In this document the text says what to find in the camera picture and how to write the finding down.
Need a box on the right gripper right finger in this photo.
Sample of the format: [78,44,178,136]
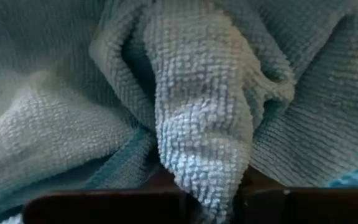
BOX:
[233,167,358,224]

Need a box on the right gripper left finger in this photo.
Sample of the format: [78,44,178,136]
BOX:
[22,173,208,224]

